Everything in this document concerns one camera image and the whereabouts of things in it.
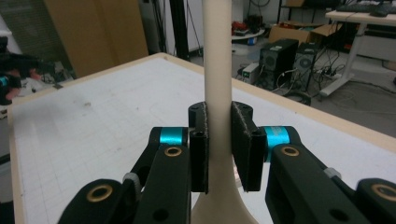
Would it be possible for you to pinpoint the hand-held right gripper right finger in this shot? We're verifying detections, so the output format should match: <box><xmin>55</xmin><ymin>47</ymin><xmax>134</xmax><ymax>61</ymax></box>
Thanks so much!
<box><xmin>230</xmin><ymin>100</ymin><xmax>269</xmax><ymax>192</ymax></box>

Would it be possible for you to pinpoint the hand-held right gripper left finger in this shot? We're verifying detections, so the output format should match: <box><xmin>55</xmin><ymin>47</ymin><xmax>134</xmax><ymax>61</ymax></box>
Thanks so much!
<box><xmin>188</xmin><ymin>101</ymin><xmax>210</xmax><ymax>194</ymax></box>

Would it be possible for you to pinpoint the beige slotted spoon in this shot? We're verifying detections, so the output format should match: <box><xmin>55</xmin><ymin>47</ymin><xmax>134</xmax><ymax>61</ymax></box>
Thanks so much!
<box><xmin>190</xmin><ymin>0</ymin><xmax>260</xmax><ymax>224</ymax></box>

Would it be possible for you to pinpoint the small white device box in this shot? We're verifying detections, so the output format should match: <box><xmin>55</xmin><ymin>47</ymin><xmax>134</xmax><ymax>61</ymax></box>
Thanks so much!
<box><xmin>240</xmin><ymin>62</ymin><xmax>262</xmax><ymax>86</ymax></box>

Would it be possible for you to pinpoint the brown cardboard sheet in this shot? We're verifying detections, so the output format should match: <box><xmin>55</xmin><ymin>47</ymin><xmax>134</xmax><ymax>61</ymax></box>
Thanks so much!
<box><xmin>43</xmin><ymin>0</ymin><xmax>149</xmax><ymax>79</ymax></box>

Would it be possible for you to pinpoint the black computer tower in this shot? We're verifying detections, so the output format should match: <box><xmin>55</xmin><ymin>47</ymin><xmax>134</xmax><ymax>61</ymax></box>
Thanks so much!
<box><xmin>259</xmin><ymin>38</ymin><xmax>300</xmax><ymax>91</ymax></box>

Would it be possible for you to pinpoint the grey computer tower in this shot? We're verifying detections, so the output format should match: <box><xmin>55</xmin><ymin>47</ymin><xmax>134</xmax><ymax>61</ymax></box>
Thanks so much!
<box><xmin>292</xmin><ymin>41</ymin><xmax>322</xmax><ymax>91</ymax></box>

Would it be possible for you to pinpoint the round white platform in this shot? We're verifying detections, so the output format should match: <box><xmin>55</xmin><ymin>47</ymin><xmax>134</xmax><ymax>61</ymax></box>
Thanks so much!
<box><xmin>232</xmin><ymin>27</ymin><xmax>266</xmax><ymax>42</ymax></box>

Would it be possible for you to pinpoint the open cardboard box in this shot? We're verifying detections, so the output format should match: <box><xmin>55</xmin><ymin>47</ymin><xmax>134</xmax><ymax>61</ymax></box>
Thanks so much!
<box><xmin>268</xmin><ymin>22</ymin><xmax>344</xmax><ymax>45</ymax></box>

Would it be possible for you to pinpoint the white desk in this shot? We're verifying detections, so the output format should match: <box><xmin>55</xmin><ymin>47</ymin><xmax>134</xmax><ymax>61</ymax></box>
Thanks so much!
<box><xmin>318</xmin><ymin>9</ymin><xmax>396</xmax><ymax>98</ymax></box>

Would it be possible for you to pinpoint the black keyboard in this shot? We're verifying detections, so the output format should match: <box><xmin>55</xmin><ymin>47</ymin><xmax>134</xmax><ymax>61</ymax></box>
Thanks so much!
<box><xmin>335</xmin><ymin>2</ymin><xmax>396</xmax><ymax>15</ymax></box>

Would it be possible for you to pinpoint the black computer mouse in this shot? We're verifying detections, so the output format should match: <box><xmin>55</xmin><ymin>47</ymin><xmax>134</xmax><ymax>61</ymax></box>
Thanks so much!
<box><xmin>371</xmin><ymin>5</ymin><xmax>390</xmax><ymax>19</ymax></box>

